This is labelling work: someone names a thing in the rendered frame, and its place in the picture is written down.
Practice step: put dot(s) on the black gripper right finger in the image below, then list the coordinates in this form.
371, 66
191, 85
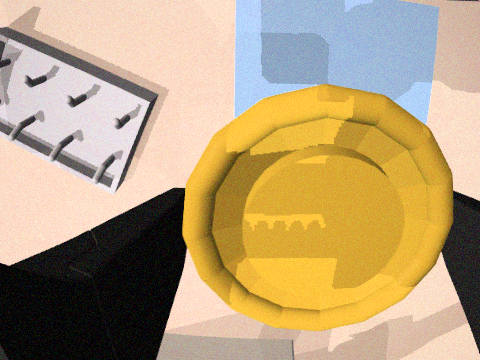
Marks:
461, 253

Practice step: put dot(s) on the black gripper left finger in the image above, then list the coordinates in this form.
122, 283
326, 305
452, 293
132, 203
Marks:
103, 295

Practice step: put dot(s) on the yellow plate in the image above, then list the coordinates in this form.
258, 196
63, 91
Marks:
319, 208

